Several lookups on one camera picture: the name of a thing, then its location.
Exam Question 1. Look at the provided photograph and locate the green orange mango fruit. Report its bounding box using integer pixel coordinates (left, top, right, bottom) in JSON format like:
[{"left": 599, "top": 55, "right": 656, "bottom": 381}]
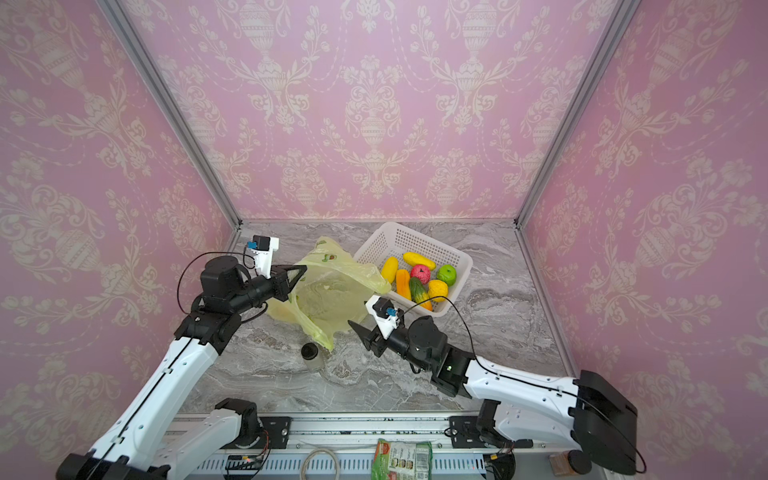
[{"left": 409, "top": 277, "right": 432, "bottom": 311}]

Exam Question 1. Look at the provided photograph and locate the pink red round fruit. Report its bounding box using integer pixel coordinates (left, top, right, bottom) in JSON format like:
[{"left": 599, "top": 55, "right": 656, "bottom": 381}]
[{"left": 410, "top": 264, "right": 431, "bottom": 285}]

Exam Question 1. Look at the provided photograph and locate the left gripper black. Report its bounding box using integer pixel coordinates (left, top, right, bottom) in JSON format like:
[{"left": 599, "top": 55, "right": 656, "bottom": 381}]
[{"left": 227, "top": 263, "right": 307, "bottom": 316}]

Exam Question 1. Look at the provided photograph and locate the orange papaya fruit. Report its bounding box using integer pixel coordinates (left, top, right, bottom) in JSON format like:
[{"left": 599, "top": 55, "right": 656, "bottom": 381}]
[{"left": 395, "top": 269, "right": 412, "bottom": 301}]

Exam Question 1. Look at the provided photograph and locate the brown jar black lid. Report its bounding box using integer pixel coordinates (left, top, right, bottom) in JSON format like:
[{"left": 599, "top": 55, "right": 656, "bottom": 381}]
[{"left": 548, "top": 450, "right": 592, "bottom": 477}]

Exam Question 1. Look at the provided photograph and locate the aluminium front rail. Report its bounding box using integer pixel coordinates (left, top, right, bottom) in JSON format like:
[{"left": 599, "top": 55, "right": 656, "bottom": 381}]
[{"left": 119, "top": 411, "right": 622, "bottom": 452}]

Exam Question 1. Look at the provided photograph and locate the grey coiled cable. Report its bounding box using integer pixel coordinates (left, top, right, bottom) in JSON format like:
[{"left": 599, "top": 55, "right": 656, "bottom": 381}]
[{"left": 299, "top": 448, "right": 341, "bottom": 480}]

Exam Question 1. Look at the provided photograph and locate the camera black cable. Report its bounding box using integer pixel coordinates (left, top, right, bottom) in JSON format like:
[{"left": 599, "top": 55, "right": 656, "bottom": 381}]
[
  {"left": 176, "top": 250, "right": 268, "bottom": 325},
  {"left": 395, "top": 295, "right": 648, "bottom": 475}
]

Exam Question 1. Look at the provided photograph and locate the yellow banana fruit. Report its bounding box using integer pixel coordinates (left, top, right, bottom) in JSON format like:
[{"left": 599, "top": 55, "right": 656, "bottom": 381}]
[{"left": 402, "top": 252, "right": 437, "bottom": 271}]

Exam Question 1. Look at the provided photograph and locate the green snack packet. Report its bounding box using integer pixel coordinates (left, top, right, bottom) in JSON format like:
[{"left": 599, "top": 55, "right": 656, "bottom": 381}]
[{"left": 371, "top": 439, "right": 433, "bottom": 480}]

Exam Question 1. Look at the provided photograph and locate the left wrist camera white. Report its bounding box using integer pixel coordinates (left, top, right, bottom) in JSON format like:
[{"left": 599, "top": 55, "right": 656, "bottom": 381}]
[{"left": 245, "top": 235, "right": 280, "bottom": 279}]

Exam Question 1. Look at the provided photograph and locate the right camera black cable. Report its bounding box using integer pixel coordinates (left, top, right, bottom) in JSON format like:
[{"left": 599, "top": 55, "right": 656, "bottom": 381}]
[{"left": 395, "top": 295, "right": 648, "bottom": 475}]

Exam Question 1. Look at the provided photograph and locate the small black lid jar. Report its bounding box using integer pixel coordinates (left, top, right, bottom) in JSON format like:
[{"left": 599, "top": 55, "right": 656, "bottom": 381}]
[{"left": 300, "top": 342, "right": 327, "bottom": 372}]

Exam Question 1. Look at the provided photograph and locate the green apple fruit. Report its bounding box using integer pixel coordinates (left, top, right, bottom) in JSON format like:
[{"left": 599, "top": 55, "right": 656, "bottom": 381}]
[{"left": 436, "top": 264, "right": 458, "bottom": 287}]

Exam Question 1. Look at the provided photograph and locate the orange round fruit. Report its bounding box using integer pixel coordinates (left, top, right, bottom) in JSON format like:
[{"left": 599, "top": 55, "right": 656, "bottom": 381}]
[{"left": 427, "top": 279, "right": 449, "bottom": 303}]

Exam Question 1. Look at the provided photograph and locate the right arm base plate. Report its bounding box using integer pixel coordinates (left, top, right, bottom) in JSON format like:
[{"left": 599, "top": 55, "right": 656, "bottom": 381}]
[{"left": 444, "top": 415, "right": 506, "bottom": 449}]

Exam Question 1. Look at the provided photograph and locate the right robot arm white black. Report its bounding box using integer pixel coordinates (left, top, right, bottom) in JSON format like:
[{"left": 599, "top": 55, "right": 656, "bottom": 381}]
[{"left": 349, "top": 316, "right": 646, "bottom": 475}]

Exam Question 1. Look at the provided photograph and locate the white plastic basket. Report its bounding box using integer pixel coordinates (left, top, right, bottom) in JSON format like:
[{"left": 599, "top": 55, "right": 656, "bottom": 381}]
[{"left": 354, "top": 222, "right": 473, "bottom": 317}]

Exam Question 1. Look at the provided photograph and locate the left camera black cable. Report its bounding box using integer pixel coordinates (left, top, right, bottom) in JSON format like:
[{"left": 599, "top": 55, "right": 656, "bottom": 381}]
[{"left": 176, "top": 250, "right": 268, "bottom": 325}]

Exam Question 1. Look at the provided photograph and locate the yellow lemon fruit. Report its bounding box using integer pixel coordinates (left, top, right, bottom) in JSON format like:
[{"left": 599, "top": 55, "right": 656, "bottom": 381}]
[{"left": 380, "top": 257, "right": 399, "bottom": 284}]

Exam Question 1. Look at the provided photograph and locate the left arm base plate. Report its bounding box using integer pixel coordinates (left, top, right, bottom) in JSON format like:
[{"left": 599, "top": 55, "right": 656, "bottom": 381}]
[{"left": 222, "top": 416, "right": 292, "bottom": 451}]

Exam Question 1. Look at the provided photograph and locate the yellow plastic bag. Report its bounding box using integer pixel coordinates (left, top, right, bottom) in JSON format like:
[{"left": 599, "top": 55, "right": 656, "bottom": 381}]
[{"left": 267, "top": 236, "right": 391, "bottom": 351}]

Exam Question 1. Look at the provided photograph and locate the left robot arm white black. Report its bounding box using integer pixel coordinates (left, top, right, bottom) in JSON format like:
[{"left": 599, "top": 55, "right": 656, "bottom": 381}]
[{"left": 55, "top": 255, "right": 307, "bottom": 479}]

